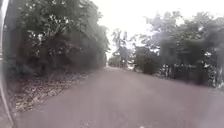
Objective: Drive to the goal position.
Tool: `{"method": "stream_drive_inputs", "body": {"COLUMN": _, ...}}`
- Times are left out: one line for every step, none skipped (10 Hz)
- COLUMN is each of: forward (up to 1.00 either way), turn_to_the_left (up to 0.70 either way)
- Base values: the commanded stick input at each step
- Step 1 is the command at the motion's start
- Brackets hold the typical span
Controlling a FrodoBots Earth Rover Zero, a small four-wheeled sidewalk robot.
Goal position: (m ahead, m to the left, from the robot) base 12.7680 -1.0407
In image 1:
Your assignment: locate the grey asphalt road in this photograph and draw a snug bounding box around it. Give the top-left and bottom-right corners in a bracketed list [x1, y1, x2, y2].
[13, 65, 224, 128]

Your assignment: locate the row of roadside trees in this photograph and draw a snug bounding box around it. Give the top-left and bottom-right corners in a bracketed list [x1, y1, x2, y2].
[2, 0, 111, 84]

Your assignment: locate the row of trees and bushes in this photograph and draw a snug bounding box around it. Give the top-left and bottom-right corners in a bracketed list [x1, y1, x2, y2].
[107, 10, 224, 89]

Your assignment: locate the leaf-strewn earth verge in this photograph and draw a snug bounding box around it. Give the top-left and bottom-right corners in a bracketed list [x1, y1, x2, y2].
[7, 69, 98, 114]

